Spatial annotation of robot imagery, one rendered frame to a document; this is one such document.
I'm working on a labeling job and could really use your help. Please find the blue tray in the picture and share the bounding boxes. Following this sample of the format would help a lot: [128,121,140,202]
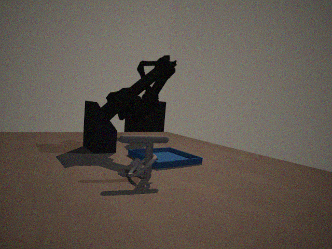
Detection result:
[128,147,203,169]

